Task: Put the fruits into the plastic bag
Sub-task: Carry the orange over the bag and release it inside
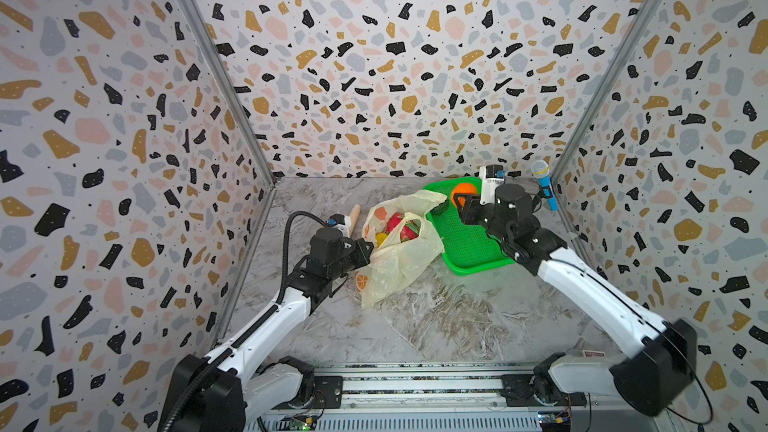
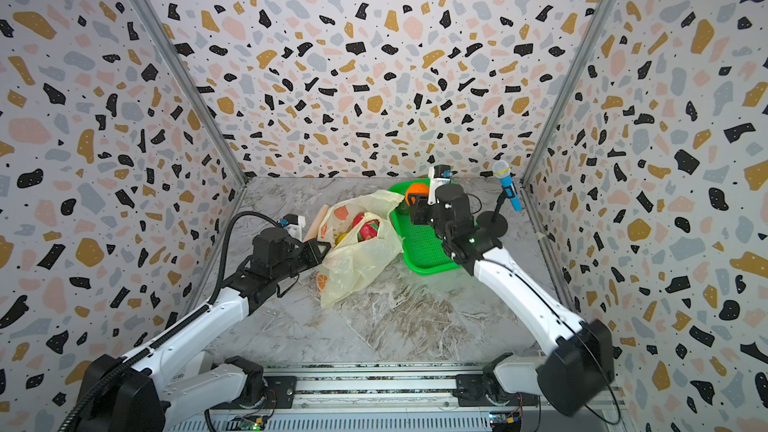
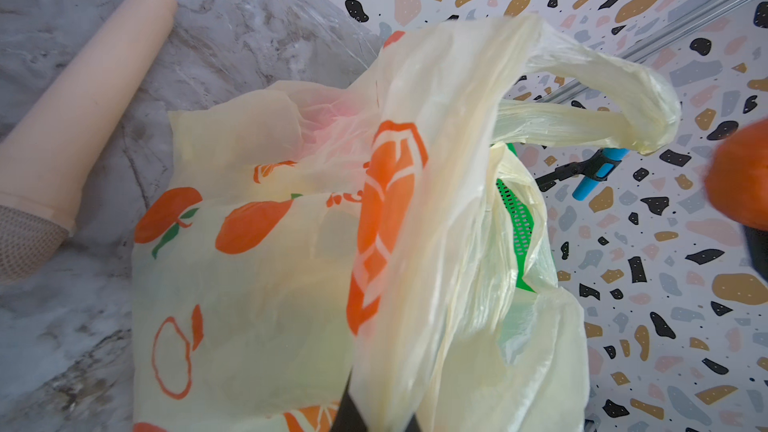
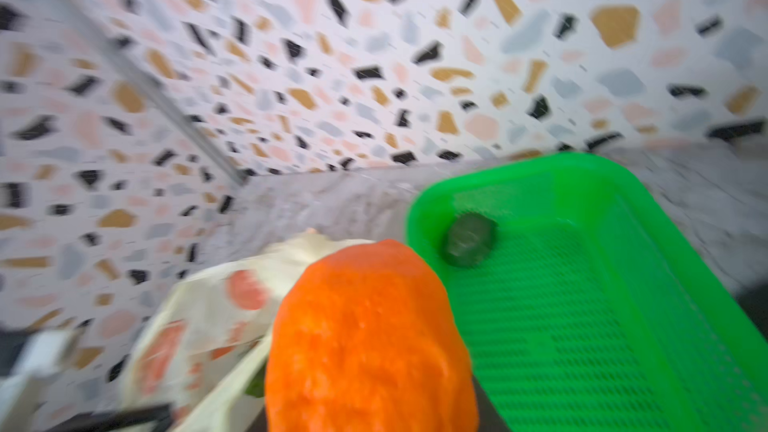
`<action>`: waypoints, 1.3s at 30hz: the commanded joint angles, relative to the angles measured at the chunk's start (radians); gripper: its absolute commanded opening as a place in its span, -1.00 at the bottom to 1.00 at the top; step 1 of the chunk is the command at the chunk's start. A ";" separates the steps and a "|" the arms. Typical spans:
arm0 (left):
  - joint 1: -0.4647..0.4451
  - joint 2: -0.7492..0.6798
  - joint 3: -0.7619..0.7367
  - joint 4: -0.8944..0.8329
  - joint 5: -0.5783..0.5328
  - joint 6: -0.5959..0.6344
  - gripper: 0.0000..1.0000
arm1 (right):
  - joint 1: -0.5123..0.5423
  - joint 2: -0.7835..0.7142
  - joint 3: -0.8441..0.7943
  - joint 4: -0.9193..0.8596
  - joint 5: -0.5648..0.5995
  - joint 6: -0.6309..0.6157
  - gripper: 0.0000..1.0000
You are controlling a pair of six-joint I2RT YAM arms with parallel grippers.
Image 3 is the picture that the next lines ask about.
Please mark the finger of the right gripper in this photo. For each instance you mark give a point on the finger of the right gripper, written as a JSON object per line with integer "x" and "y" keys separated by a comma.
{"x": 757, "y": 247}

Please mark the blue toy microphone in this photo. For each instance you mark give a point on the blue toy microphone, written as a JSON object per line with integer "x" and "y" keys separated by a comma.
{"x": 597, "y": 169}

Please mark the orange fruit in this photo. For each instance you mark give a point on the orange fruit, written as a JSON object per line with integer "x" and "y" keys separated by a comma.
{"x": 736, "y": 182}

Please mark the black microphone stand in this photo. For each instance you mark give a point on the black microphone stand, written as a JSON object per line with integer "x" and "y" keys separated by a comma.
{"x": 561, "y": 173}

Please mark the cream plastic bag orange print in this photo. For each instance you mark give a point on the cream plastic bag orange print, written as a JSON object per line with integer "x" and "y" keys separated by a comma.
{"x": 310, "y": 231}

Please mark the wooden rolling pin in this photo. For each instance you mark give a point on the wooden rolling pin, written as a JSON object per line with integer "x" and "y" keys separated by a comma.
{"x": 47, "y": 157}

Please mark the green plastic basket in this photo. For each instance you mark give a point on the green plastic basket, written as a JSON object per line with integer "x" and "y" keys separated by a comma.
{"x": 522, "y": 223}

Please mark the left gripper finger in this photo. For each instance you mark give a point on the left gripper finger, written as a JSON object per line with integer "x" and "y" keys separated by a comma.
{"x": 350, "y": 419}

